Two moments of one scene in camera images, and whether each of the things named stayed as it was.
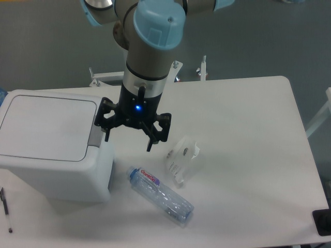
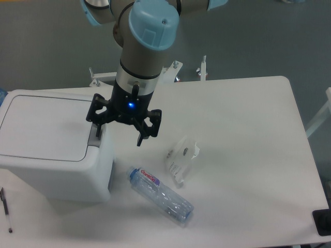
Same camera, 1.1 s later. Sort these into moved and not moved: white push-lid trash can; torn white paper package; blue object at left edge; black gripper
Moved: black gripper
Not moved: torn white paper package; blue object at left edge; white push-lid trash can
